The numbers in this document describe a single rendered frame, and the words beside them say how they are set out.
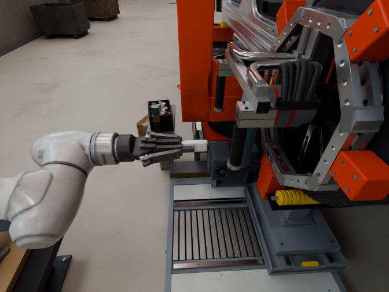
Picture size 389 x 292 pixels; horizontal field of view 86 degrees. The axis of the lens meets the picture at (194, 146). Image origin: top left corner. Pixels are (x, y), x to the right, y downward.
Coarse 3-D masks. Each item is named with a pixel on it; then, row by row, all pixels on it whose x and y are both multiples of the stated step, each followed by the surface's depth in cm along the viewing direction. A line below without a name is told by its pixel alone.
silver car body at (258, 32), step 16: (224, 0) 255; (240, 0) 246; (256, 0) 152; (272, 0) 247; (304, 0) 85; (224, 16) 257; (240, 16) 185; (256, 16) 151; (272, 16) 241; (240, 32) 187; (256, 32) 142; (272, 32) 123; (256, 48) 144
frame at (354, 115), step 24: (288, 24) 69; (312, 24) 56; (336, 24) 47; (288, 48) 78; (336, 48) 48; (336, 72) 48; (360, 72) 46; (360, 96) 43; (360, 120) 43; (264, 144) 93; (336, 144) 49; (360, 144) 47; (288, 168) 81
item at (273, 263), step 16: (256, 208) 122; (256, 224) 114; (272, 256) 101; (288, 256) 99; (304, 256) 101; (320, 256) 100; (336, 256) 101; (272, 272) 97; (288, 272) 98; (304, 272) 99
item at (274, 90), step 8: (272, 88) 65; (280, 88) 65; (272, 96) 64; (280, 96) 64; (280, 112) 64; (288, 112) 64; (296, 112) 64; (304, 112) 65; (312, 112) 66; (280, 120) 66; (288, 120) 66; (296, 120) 66; (304, 120) 66
